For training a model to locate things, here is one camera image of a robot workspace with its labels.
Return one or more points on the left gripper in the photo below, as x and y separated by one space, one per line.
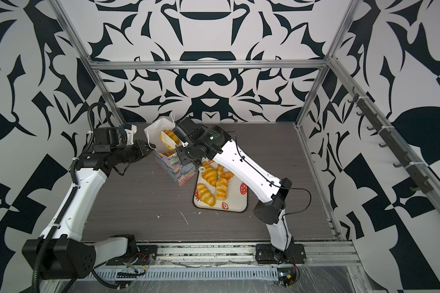
142 151

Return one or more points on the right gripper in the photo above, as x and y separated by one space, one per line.
184 159

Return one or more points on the colourful printed paper bag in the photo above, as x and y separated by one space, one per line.
152 133

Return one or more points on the column fake croissant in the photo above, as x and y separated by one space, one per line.
209 174

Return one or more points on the ring shaped fake bread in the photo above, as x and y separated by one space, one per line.
222 173

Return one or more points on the twisted fake bread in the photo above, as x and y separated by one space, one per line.
221 189

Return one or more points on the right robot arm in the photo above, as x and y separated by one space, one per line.
220 159

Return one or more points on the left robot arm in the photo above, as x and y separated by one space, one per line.
59 253

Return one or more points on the strawberry print tray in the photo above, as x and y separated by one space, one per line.
237 197

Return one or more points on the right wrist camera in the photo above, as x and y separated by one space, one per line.
188 131

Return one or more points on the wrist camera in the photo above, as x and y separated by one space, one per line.
109 139
188 131

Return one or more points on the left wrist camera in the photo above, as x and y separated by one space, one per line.
109 139

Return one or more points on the base rail with cable duct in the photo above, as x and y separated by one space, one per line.
227 267

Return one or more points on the aluminium frame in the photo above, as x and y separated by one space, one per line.
329 63

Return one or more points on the wall hook rack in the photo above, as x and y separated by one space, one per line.
393 141

